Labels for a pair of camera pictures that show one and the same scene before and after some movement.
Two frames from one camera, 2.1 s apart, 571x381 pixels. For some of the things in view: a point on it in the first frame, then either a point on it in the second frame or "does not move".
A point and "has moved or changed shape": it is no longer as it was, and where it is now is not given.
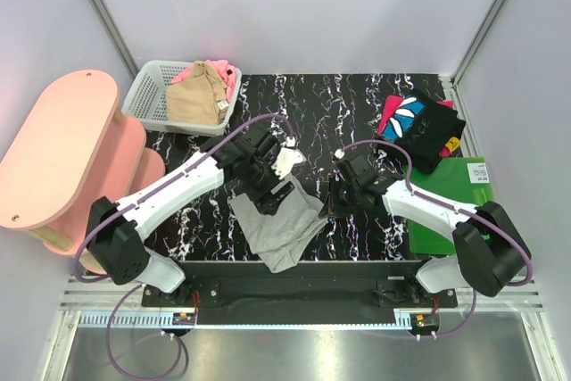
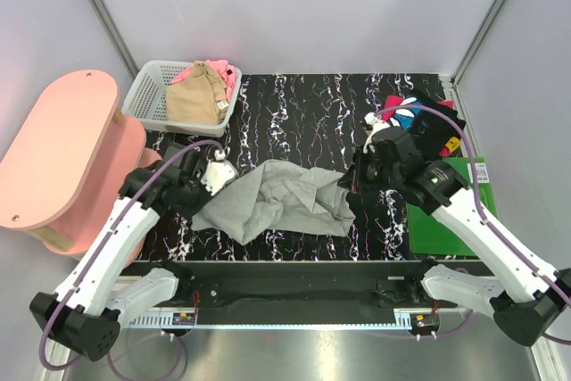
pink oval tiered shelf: (72, 147) does not move
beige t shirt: (199, 97) does not move
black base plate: (301, 293) does not move
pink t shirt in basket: (222, 70) does not move
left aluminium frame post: (104, 12) does not move
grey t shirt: (279, 237) has moved or changed shape
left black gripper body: (260, 182) -> (194, 195)
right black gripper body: (343, 199) -> (369, 175)
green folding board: (462, 182) does not move
